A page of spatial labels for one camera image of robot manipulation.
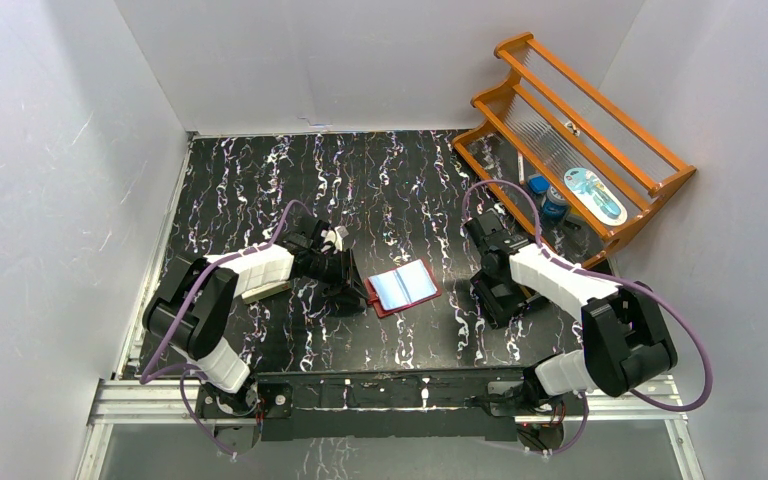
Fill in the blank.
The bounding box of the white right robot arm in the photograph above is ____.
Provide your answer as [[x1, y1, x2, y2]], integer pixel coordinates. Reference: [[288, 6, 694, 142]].
[[464, 212, 678, 414]]

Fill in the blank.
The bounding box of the orange wooden shelf rack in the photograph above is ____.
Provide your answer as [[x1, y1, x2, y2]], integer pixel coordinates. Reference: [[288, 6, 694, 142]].
[[452, 33, 696, 259]]

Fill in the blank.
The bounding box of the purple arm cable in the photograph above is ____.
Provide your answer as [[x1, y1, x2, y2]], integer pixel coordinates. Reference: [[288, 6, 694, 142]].
[[138, 198, 312, 458], [462, 178, 715, 457]]

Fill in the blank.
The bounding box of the small blue block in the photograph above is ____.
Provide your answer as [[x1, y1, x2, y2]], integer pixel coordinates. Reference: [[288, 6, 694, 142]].
[[525, 174, 550, 196]]

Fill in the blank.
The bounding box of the white pen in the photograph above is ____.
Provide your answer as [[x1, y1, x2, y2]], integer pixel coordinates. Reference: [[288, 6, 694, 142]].
[[517, 152, 526, 185]]

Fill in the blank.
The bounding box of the black plastic card box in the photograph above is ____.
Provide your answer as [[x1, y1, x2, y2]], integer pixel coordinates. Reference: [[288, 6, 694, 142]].
[[470, 271, 548, 329]]

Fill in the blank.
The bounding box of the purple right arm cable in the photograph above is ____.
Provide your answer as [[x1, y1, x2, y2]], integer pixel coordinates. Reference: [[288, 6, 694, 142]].
[[462, 178, 715, 457]]

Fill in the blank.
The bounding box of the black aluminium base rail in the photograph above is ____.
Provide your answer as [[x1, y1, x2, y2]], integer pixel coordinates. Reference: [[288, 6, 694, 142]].
[[89, 367, 683, 454]]

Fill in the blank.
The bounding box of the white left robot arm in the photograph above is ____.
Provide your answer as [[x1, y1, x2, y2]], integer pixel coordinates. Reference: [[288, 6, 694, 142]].
[[142, 213, 368, 416]]

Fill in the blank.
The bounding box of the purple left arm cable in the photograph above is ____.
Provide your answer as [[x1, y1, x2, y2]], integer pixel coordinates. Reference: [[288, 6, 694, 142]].
[[138, 198, 312, 458]]

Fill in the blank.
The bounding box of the red card holder wallet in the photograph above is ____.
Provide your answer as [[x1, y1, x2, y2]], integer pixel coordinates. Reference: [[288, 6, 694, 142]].
[[364, 259, 442, 319]]

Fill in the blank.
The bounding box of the beige rectangular remote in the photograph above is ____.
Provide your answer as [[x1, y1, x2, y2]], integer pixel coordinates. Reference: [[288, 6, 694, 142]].
[[241, 281, 290, 304]]

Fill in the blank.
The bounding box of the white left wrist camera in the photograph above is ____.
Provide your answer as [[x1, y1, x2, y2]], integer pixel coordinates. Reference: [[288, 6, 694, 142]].
[[325, 225, 349, 251]]

